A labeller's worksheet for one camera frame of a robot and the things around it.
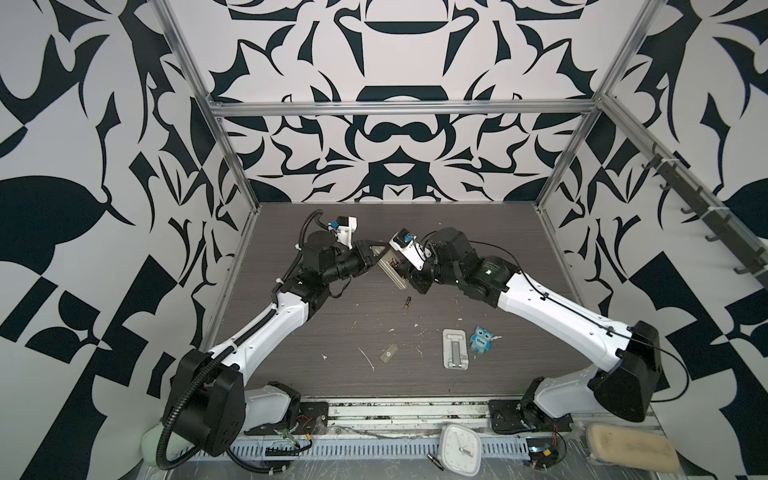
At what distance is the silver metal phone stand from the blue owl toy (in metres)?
0.03

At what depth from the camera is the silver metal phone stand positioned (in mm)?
827

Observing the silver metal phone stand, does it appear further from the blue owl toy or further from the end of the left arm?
the end of the left arm

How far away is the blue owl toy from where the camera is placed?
863 millimetres
